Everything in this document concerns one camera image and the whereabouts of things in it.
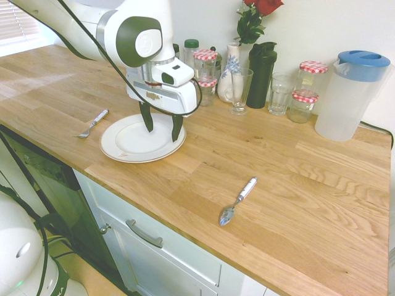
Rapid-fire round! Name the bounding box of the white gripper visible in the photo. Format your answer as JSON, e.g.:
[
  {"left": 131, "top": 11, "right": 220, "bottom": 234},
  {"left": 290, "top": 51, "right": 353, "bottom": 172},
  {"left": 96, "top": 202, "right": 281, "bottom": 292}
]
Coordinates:
[{"left": 125, "top": 66, "right": 199, "bottom": 143}]

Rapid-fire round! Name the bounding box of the white handled metal fork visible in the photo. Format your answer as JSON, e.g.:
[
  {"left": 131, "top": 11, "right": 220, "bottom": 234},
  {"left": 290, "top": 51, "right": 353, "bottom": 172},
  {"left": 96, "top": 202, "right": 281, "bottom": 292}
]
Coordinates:
[{"left": 73, "top": 109, "right": 110, "bottom": 139}]

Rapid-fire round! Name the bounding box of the white plate with gold rim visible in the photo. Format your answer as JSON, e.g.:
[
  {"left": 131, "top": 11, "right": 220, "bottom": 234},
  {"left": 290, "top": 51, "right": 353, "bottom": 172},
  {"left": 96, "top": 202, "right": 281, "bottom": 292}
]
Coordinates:
[{"left": 99, "top": 112, "right": 187, "bottom": 163}]

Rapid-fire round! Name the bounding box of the small jar red checked lid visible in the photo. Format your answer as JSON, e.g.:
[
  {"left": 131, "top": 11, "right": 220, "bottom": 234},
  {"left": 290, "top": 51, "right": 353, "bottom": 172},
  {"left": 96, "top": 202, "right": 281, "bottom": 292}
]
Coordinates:
[
  {"left": 196, "top": 76, "right": 218, "bottom": 107},
  {"left": 288, "top": 89, "right": 320, "bottom": 124}
]

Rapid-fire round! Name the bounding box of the tall jar red checked lid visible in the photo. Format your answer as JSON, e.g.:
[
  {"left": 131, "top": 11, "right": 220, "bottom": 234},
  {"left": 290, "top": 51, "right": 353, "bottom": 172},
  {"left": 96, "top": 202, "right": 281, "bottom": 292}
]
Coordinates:
[
  {"left": 298, "top": 60, "right": 329, "bottom": 93},
  {"left": 193, "top": 49, "right": 219, "bottom": 80}
]

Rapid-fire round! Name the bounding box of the white vase blue flower print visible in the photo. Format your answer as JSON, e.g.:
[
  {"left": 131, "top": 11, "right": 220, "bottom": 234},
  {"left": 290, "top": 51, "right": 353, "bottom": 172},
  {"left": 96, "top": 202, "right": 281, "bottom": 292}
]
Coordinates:
[{"left": 217, "top": 42, "right": 241, "bottom": 104}]

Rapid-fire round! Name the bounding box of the clear bottle green cap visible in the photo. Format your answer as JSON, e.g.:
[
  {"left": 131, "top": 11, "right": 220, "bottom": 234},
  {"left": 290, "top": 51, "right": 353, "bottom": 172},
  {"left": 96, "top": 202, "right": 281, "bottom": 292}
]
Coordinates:
[{"left": 183, "top": 38, "right": 199, "bottom": 67}]

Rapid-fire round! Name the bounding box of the footed clear glass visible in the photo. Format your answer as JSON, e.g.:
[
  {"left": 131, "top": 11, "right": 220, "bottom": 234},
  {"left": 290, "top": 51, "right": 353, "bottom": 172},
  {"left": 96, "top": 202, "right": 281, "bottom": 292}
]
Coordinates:
[{"left": 228, "top": 67, "right": 254, "bottom": 116}]

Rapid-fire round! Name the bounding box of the glass jar dark lid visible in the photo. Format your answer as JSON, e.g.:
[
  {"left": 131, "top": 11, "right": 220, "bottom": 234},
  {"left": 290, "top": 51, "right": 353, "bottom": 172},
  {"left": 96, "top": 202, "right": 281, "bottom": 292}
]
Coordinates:
[{"left": 209, "top": 46, "right": 223, "bottom": 81}]

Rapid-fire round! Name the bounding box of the black shaker bottle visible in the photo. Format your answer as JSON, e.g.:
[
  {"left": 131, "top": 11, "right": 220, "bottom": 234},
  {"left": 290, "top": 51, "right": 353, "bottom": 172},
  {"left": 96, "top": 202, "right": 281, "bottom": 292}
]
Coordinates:
[{"left": 246, "top": 41, "right": 278, "bottom": 109}]

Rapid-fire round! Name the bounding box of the dark glass appliance door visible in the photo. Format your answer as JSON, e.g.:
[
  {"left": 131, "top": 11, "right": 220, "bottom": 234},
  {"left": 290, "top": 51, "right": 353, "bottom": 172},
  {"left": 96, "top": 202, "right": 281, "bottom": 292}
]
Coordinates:
[{"left": 0, "top": 125, "right": 124, "bottom": 287}]

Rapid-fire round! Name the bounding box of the clear ribbed tumbler glass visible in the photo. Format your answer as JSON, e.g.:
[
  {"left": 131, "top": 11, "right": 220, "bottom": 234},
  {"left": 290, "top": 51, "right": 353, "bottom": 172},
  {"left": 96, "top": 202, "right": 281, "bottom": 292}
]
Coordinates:
[{"left": 267, "top": 72, "right": 296, "bottom": 117}]

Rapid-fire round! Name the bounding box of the red rose with green leaves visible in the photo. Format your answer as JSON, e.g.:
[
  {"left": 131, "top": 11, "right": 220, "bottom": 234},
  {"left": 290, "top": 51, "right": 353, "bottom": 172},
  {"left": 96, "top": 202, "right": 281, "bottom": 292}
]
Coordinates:
[{"left": 233, "top": 0, "right": 285, "bottom": 47}]

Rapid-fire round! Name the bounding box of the white drawer front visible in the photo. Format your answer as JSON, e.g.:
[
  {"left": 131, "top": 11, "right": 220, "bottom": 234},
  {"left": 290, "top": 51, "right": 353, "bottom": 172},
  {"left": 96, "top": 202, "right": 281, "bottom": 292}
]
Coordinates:
[{"left": 83, "top": 178, "right": 223, "bottom": 287}]

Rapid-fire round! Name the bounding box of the white window blind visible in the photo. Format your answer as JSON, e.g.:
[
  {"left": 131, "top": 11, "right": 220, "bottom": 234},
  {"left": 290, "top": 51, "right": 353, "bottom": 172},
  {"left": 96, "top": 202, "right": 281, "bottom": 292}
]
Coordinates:
[{"left": 0, "top": 0, "right": 43, "bottom": 47}]

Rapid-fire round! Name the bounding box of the clear plastic pitcher blue lid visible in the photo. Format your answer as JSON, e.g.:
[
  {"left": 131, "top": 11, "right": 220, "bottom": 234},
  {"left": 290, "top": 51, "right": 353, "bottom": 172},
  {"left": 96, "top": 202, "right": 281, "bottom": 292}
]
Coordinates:
[{"left": 314, "top": 50, "right": 391, "bottom": 142}]

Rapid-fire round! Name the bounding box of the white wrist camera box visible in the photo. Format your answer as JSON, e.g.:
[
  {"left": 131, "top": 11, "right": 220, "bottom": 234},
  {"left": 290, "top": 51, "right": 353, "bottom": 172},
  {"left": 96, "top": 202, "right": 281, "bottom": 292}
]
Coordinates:
[{"left": 151, "top": 58, "right": 196, "bottom": 88}]

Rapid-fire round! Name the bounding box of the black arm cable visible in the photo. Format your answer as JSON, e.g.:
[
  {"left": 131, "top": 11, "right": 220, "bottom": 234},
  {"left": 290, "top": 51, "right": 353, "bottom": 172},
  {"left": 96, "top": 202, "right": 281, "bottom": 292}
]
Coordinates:
[
  {"left": 6, "top": 0, "right": 97, "bottom": 62},
  {"left": 57, "top": 0, "right": 204, "bottom": 118}
]

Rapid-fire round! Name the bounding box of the white handled metal spoon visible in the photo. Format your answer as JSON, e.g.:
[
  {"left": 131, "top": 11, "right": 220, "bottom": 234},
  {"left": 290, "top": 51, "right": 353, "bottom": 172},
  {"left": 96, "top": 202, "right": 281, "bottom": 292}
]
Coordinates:
[{"left": 218, "top": 176, "right": 259, "bottom": 227}]

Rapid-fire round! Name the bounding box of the silver drawer handle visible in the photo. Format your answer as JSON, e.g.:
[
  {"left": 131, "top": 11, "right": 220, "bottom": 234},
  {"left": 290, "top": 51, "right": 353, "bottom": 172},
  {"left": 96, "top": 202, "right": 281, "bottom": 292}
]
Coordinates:
[{"left": 125, "top": 219, "right": 164, "bottom": 249}]

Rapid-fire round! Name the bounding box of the black base cable bundle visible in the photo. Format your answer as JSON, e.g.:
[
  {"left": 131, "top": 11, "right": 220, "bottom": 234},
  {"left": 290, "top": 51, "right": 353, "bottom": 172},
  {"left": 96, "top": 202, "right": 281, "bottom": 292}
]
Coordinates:
[{"left": 0, "top": 183, "right": 75, "bottom": 296}]

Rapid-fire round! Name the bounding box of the black power cable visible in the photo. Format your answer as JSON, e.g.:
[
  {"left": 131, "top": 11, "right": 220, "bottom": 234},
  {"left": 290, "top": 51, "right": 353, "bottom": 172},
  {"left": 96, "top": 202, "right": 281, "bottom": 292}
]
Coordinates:
[{"left": 359, "top": 120, "right": 395, "bottom": 139}]

